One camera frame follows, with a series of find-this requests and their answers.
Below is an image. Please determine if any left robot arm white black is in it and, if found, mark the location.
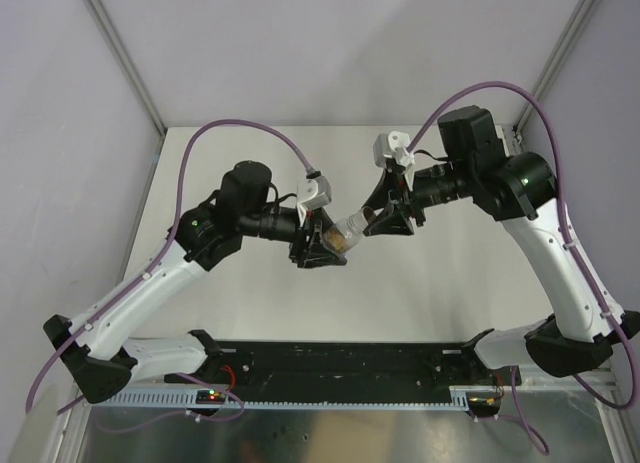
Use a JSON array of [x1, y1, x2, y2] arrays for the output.
[[44, 161, 346, 404]]

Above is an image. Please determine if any aluminium frame post right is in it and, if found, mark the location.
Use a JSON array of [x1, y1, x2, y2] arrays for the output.
[[512, 0, 609, 144]]

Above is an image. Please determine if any white slotted cable duct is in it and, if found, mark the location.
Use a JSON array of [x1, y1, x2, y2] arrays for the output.
[[96, 385, 469, 412]]

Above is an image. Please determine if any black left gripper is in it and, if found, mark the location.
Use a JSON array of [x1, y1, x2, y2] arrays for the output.
[[239, 204, 346, 270]]

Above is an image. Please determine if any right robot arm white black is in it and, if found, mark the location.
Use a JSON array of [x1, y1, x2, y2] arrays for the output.
[[364, 106, 639, 384]]

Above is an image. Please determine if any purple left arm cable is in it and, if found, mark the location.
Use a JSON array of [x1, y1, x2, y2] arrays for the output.
[[23, 118, 321, 414]]

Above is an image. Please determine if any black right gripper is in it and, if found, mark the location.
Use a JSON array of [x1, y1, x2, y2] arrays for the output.
[[362, 157, 474, 235]]

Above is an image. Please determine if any small electronics board with leds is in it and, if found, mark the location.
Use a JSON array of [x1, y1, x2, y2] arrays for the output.
[[195, 390, 226, 405]]

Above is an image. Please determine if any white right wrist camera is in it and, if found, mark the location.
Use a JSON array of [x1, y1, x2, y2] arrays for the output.
[[373, 131, 415, 190]]

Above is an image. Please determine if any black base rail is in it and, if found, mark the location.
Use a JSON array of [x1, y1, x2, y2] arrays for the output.
[[164, 340, 524, 402]]

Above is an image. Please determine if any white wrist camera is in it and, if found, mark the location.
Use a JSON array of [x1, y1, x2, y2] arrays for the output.
[[296, 172, 332, 226], [373, 131, 415, 190]]

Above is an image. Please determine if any amber pill bottle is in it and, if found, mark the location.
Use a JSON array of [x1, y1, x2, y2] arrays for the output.
[[322, 207, 375, 254]]

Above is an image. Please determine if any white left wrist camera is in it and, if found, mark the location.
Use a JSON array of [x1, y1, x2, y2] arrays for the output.
[[296, 172, 332, 226]]

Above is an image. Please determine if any aluminium frame post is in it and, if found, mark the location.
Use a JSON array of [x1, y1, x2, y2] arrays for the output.
[[512, 0, 609, 144], [74, 0, 167, 137]]

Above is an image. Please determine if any aluminium frame post left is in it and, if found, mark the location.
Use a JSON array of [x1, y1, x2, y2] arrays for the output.
[[74, 0, 167, 137]]

